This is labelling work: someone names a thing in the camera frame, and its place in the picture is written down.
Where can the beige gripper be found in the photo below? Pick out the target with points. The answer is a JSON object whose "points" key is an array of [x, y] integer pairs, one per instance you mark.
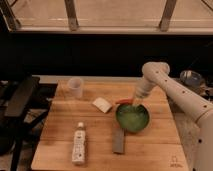
{"points": [[136, 101]]}

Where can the red pepper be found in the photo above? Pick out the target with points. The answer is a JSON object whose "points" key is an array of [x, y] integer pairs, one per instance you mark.
{"points": [[124, 101]]}

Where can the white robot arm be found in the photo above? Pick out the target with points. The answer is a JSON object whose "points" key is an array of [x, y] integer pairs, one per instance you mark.
{"points": [[198, 108]]}

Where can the green ceramic bowl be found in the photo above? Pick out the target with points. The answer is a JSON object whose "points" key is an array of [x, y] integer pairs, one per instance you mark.
{"points": [[132, 118]]}

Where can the white sponge block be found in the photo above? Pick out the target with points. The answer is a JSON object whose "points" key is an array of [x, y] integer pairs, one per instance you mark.
{"points": [[102, 104]]}

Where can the grey rectangular block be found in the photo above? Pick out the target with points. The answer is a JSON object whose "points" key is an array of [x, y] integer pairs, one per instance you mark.
{"points": [[118, 141]]}

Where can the round metal lamp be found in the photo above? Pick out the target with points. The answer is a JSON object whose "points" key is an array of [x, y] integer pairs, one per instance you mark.
{"points": [[191, 78]]}

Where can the translucent plastic cup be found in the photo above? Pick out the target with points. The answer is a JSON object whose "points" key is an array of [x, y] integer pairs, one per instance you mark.
{"points": [[75, 86]]}

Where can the white labelled bottle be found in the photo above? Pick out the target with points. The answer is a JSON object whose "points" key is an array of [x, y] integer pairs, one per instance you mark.
{"points": [[79, 140]]}

